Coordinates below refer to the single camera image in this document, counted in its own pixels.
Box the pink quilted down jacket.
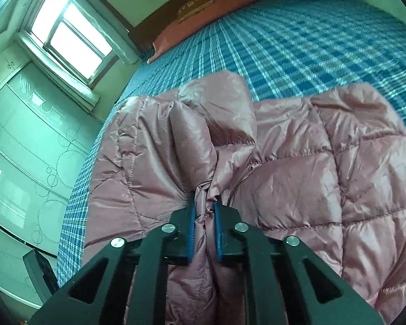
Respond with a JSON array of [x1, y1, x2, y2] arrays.
[[83, 71, 406, 324]]

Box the frosted glass wardrobe doors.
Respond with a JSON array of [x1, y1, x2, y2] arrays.
[[0, 43, 101, 255]]

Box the green curtain left of window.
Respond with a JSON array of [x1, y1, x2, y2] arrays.
[[15, 31, 100, 113]]

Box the blue plaid bed sheet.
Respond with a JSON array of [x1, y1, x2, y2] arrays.
[[56, 0, 406, 287]]

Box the green curtain beside headboard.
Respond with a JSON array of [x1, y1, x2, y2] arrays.
[[72, 0, 139, 65]]

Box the left window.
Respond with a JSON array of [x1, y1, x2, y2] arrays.
[[21, 0, 118, 89]]

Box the orange red pillow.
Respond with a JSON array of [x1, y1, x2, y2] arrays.
[[147, 0, 258, 64]]

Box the brown patterned small cushion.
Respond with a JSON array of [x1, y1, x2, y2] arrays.
[[176, 0, 214, 23]]

